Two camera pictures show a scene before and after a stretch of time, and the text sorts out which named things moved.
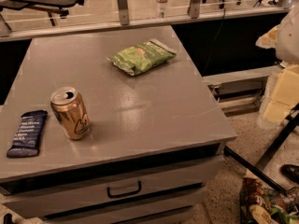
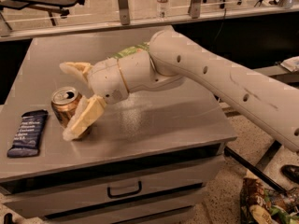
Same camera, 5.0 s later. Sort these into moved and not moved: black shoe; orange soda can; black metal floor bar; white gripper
Moved: white gripper
Not moved: black metal floor bar; orange soda can; black shoe
